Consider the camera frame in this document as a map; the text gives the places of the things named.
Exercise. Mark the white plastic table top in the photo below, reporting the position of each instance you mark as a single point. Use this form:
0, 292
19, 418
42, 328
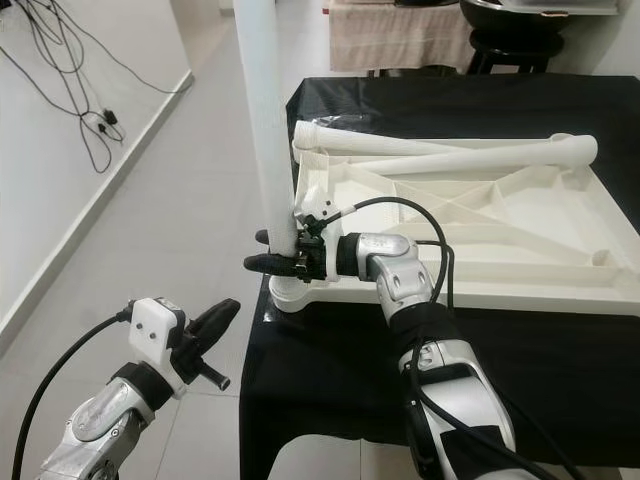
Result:
540, 230

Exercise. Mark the white plastic table leg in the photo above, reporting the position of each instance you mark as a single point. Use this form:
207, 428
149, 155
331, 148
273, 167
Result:
370, 140
265, 100
480, 158

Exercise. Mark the black round basin stand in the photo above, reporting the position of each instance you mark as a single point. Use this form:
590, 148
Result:
515, 40

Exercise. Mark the small black power adapter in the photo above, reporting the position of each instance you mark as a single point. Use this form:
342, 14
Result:
105, 120

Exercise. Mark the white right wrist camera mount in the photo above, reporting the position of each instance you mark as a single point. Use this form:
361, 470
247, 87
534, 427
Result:
322, 205

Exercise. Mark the black tablecloth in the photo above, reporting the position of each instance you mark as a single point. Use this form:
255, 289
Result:
360, 380

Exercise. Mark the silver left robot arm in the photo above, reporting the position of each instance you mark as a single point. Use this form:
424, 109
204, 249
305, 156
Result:
100, 425

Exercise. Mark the beige towel cloth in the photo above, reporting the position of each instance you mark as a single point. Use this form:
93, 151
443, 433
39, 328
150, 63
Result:
400, 35

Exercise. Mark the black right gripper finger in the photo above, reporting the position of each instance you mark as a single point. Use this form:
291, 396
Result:
272, 263
262, 238

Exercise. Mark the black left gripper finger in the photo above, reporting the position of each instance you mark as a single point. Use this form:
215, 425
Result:
222, 333
208, 322

